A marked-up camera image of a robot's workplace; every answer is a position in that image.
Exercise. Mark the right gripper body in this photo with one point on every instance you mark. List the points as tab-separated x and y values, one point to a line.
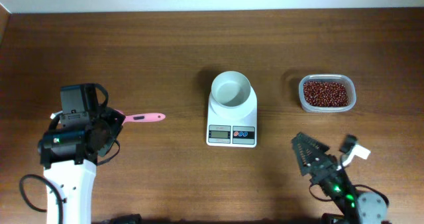
324	168

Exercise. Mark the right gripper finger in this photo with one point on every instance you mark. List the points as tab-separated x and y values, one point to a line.
347	145
310	153

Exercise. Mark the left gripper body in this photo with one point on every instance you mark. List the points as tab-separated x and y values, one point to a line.
111	124

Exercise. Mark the pink measuring scoop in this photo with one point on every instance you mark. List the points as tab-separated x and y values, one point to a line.
144	118

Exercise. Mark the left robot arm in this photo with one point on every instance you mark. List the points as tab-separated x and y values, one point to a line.
69	183

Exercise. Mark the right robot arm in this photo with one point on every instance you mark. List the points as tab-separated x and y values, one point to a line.
358	203

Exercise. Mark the white digital kitchen scale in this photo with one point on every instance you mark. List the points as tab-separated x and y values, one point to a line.
233	126

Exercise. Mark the clear plastic bean container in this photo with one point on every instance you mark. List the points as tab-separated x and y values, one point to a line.
344	80

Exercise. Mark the red beans in container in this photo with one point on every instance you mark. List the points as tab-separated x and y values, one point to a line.
325	94

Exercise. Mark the white round bowl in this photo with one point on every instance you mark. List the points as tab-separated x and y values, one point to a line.
231	89

